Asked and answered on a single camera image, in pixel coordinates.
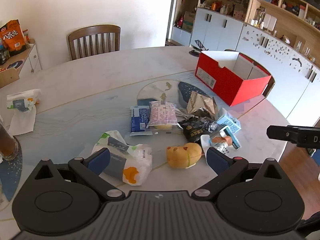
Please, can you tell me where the wooden wall shelf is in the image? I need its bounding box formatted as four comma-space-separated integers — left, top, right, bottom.
172, 0, 320, 37

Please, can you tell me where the pink bread packet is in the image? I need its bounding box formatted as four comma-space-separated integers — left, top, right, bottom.
146, 100, 177, 128

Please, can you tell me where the teal white small box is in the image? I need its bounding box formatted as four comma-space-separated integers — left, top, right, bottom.
219, 126, 242, 150

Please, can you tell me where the black snack packet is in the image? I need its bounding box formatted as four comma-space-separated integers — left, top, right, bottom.
177, 116, 216, 143

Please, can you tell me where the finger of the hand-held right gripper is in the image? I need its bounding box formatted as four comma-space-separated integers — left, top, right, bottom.
266, 125, 300, 143

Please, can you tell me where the red cardboard box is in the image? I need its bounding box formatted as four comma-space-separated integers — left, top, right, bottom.
194, 50, 272, 107

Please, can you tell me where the blue snack packet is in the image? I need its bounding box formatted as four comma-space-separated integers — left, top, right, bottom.
129, 106, 153, 136

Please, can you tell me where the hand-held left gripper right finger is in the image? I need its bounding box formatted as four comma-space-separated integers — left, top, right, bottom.
192, 147, 295, 202

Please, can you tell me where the brown wooden chair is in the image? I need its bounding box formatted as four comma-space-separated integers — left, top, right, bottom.
224, 49, 276, 98
68, 25, 121, 61

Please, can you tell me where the yellow plush toy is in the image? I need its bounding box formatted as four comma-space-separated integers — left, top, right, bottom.
166, 142, 203, 169

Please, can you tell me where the white cabinet row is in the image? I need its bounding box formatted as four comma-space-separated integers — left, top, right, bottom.
170, 6, 320, 128

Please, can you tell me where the brown crinkled snack packet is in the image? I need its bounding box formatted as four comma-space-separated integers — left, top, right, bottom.
186, 91, 218, 120

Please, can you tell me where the dark clothing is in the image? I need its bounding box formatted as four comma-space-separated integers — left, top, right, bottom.
297, 211, 320, 240

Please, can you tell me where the glass of brown drink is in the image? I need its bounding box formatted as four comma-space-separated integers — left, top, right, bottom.
0, 116, 19, 162

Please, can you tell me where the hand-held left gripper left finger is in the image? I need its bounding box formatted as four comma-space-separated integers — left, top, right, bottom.
26, 147, 125, 202

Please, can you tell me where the white marble desk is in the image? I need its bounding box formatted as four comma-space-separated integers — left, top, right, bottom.
0, 45, 290, 230

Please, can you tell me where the brown cardboard carton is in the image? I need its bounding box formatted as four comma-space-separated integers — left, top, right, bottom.
182, 11, 196, 32

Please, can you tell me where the black phone stand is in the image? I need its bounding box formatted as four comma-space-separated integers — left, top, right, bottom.
189, 39, 209, 56

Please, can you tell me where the white paper napkin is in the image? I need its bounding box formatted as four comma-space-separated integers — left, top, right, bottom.
9, 104, 37, 136

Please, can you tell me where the white wooden side cabinet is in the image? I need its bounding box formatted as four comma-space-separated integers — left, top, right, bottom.
0, 39, 42, 88

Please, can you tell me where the white packet with orange sausage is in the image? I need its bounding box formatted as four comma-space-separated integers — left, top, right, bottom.
201, 133, 232, 156

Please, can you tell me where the orange snack bag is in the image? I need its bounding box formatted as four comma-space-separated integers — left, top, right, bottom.
3, 19, 27, 55

